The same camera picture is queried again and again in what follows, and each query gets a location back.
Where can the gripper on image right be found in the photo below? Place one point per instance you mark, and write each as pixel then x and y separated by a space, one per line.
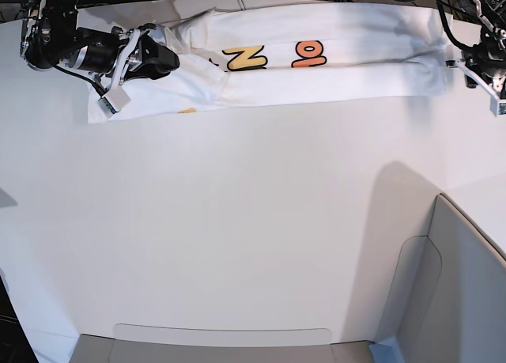
pixel 481 72

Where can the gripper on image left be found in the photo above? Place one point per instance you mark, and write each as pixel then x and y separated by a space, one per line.
pixel 149 59

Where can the white printed t-shirt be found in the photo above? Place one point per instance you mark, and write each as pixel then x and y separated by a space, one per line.
pixel 296 54

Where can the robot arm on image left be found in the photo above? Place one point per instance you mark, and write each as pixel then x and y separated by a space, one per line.
pixel 51 38

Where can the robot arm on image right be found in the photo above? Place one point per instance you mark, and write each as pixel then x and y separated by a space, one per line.
pixel 490 15

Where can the grey side panel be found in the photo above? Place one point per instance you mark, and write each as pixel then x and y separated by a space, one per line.
pixel 447 298

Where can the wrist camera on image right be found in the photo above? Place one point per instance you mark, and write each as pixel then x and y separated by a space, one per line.
pixel 498 107

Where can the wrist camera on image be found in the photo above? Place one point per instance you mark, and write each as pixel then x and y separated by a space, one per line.
pixel 113 101
pixel 498 107

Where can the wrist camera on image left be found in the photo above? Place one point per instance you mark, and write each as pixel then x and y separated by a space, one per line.
pixel 113 101

